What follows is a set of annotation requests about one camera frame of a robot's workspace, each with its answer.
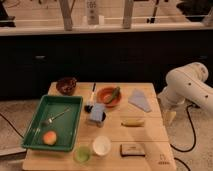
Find peach fruit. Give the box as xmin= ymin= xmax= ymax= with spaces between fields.
xmin=43 ymin=131 xmax=57 ymax=145

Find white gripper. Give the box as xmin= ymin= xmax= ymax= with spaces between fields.
xmin=157 ymin=94 xmax=176 ymax=126

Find white cup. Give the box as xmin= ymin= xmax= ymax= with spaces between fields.
xmin=92 ymin=136 xmax=111 ymax=156

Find blue folded cloth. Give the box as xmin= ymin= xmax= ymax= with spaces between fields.
xmin=128 ymin=89 xmax=152 ymax=112

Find green cucumber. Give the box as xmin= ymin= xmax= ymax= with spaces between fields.
xmin=105 ymin=87 xmax=120 ymax=104

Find black cable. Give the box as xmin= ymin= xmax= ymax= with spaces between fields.
xmin=169 ymin=104 xmax=198 ymax=154

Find metal fork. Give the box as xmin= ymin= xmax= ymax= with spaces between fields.
xmin=41 ymin=108 xmax=71 ymax=126

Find black cabinet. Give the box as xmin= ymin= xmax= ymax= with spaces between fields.
xmin=0 ymin=30 xmax=213 ymax=100

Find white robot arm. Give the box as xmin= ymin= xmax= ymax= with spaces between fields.
xmin=157 ymin=62 xmax=213 ymax=126

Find yellow banana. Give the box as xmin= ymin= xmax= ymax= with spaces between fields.
xmin=121 ymin=120 xmax=145 ymax=127

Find dark brown bowl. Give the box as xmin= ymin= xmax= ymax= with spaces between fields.
xmin=56 ymin=77 xmax=77 ymax=95

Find black dish brush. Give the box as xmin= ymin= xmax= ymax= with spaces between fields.
xmin=84 ymin=83 xmax=96 ymax=113

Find green cup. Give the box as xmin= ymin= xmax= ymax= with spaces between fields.
xmin=74 ymin=146 xmax=91 ymax=163

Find green plastic tray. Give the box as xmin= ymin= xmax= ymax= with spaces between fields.
xmin=22 ymin=95 xmax=83 ymax=152

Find orange bowl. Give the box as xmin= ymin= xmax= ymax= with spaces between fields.
xmin=96 ymin=87 xmax=122 ymax=108

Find white remote device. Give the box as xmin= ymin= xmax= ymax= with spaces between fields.
xmin=86 ymin=0 xmax=99 ymax=25

